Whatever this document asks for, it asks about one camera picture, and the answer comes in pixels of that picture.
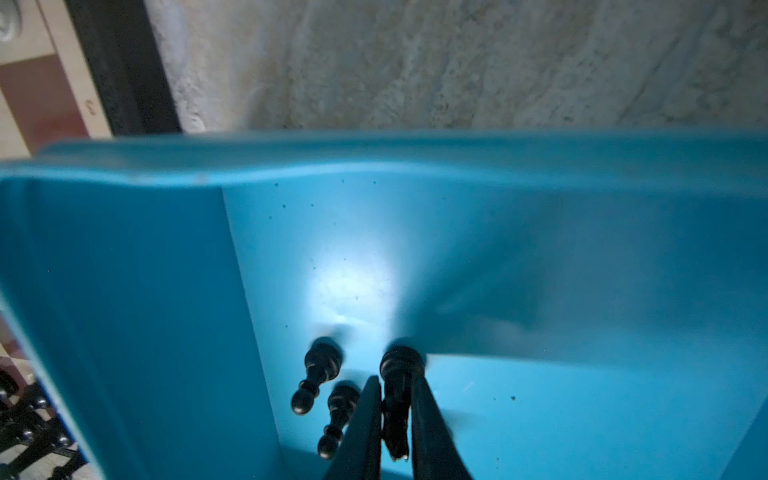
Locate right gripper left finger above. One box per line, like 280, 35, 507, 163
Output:
323, 375, 382, 480

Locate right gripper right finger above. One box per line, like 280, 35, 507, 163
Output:
411, 376, 472, 480

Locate black chess piece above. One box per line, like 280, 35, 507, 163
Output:
380, 345, 425, 461

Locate black pieces on board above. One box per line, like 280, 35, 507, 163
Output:
1, 371, 89, 479

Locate chess board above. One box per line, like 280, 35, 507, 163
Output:
1, 0, 181, 160

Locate black pawn lying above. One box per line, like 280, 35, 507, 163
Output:
317, 381, 361, 460
291, 341, 343, 416

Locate blue tray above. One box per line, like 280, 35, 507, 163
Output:
1, 130, 767, 479

